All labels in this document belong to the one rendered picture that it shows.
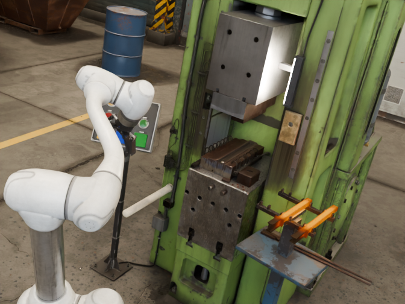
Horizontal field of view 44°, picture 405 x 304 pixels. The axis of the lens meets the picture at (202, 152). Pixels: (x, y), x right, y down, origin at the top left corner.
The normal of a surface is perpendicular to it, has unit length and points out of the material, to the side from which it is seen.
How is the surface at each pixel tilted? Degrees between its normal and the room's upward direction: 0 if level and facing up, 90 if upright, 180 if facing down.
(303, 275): 0
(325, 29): 90
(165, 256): 90
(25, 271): 0
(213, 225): 90
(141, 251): 0
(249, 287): 90
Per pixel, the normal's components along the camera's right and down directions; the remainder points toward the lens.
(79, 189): 0.22, -0.59
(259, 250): 0.17, -0.90
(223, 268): -0.51, 0.27
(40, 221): -0.10, 0.70
